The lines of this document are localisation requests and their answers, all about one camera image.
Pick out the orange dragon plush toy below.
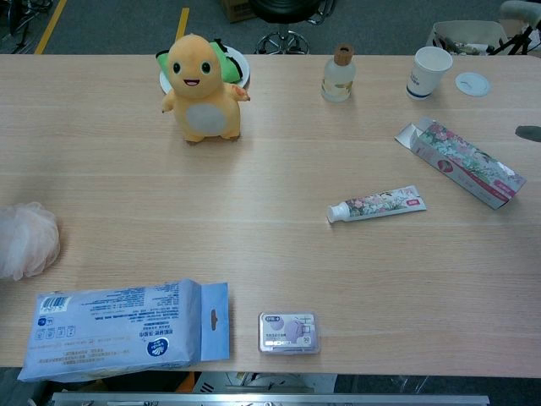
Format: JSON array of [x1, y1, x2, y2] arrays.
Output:
[[160, 33, 252, 145]]

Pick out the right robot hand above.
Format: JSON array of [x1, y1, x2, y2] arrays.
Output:
[[514, 125, 541, 143]]

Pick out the beige padded stand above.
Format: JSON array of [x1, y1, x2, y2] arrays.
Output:
[[489, 0, 541, 57]]

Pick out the pink mesh bath pouf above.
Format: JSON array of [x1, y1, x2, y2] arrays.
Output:
[[0, 201, 61, 283]]

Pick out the purple dental floss box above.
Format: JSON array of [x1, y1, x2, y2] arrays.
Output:
[[257, 311, 323, 356]]

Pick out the brown cardboard box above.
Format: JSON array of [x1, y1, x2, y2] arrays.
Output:
[[217, 0, 260, 24]]

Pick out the black office chair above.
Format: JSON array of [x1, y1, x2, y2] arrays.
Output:
[[247, 0, 337, 56]]

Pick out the white round table grommet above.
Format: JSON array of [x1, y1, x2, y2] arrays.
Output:
[[455, 71, 492, 98]]

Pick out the white plastic bin with items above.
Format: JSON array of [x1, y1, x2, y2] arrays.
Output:
[[425, 19, 511, 57]]

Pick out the aluminium profile rail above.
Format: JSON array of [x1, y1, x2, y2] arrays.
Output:
[[49, 392, 491, 406]]

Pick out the white paper cup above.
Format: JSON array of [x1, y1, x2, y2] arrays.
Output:
[[405, 46, 454, 102]]

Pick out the white round plate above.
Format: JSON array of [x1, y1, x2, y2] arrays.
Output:
[[159, 51, 252, 96]]

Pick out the blue wet wipes pack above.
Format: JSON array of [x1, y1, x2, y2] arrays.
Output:
[[17, 277, 232, 383]]

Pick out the glass bottle wooden cap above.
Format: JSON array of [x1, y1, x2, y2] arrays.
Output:
[[320, 43, 355, 103]]

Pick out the floral toothpaste tube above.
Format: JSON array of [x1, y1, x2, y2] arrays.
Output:
[[325, 184, 428, 224]]

